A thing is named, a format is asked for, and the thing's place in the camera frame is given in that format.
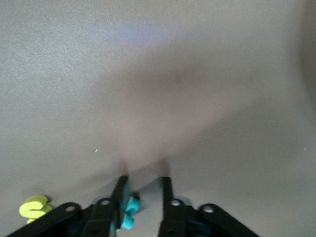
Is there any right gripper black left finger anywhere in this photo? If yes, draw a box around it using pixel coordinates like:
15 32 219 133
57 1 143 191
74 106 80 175
7 175 130 237

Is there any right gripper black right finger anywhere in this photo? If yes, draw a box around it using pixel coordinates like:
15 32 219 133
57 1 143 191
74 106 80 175
158 177 260 237

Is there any teal letter y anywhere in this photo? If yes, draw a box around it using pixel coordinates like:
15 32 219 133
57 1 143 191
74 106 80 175
116 195 141 232

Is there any yellow letter s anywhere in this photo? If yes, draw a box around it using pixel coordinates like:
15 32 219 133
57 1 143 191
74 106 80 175
19 195 53 224

